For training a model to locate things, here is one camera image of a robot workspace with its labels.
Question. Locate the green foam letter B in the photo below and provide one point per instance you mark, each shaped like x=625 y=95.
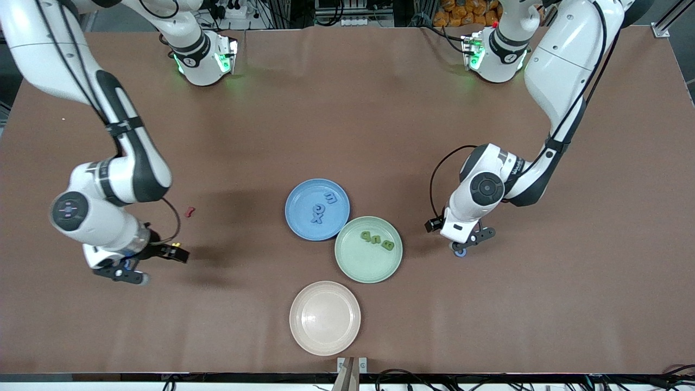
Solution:
x=387 y=245

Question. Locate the blue foam letter O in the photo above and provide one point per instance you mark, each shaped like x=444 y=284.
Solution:
x=460 y=254

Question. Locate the blue foam letter X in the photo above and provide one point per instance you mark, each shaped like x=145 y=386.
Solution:
x=315 y=219

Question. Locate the bag of orange fruit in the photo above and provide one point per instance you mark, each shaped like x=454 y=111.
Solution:
x=456 y=13

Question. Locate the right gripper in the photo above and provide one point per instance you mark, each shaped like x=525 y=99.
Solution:
x=156 y=249

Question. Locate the blue foam digit three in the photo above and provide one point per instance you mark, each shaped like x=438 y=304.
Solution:
x=330 y=197

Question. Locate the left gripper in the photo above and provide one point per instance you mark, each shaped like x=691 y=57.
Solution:
x=430 y=225

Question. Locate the beige round plate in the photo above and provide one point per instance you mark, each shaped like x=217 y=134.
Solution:
x=324 y=317

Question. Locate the white power strip with plugs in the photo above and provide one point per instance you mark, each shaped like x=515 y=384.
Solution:
x=237 y=12

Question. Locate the green round plate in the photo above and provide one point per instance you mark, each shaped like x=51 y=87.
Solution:
x=361 y=266

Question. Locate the blue round plate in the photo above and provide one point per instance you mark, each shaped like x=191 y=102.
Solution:
x=304 y=195

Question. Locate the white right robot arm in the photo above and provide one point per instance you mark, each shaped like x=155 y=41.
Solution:
x=43 y=60

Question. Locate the aluminium frame corner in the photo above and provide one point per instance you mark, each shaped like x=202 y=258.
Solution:
x=661 y=31

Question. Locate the brown table cover sheet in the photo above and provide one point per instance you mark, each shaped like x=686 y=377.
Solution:
x=326 y=108

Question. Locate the metal table clamp bracket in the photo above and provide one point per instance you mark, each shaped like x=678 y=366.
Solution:
x=362 y=365

